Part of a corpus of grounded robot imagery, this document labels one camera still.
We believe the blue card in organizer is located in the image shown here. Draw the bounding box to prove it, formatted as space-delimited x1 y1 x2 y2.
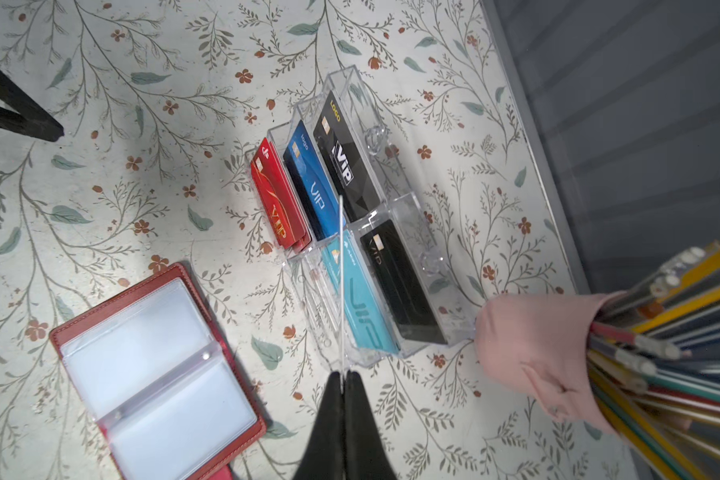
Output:
284 120 340 241

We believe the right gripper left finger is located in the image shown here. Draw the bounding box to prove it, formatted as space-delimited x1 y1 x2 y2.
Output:
293 372 345 480

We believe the clear acrylic card organizer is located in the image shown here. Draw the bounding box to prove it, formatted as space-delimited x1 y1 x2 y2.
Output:
245 67 474 369

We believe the red card in organizer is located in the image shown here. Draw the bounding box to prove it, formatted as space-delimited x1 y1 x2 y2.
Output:
250 138 311 253

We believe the dark grey credit card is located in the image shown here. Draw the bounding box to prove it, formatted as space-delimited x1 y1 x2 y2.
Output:
360 219 446 345

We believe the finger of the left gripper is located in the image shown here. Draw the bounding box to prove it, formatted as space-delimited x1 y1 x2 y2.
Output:
0 70 65 142

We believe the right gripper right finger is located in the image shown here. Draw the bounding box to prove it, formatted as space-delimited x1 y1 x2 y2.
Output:
344 371 397 480

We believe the coloured pencils bundle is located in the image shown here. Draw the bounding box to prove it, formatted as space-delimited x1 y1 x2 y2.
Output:
586 242 720 479

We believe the black card in organizer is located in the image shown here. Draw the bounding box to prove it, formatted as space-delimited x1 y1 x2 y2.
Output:
313 91 382 222

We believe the red leather card holder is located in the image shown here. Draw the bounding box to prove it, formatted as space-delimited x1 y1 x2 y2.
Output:
50 263 267 479

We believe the pink pencil cup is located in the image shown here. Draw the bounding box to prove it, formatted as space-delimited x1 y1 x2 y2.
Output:
475 293 617 434

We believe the teal card in organizer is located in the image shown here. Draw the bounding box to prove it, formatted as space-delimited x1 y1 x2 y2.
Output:
318 230 399 354

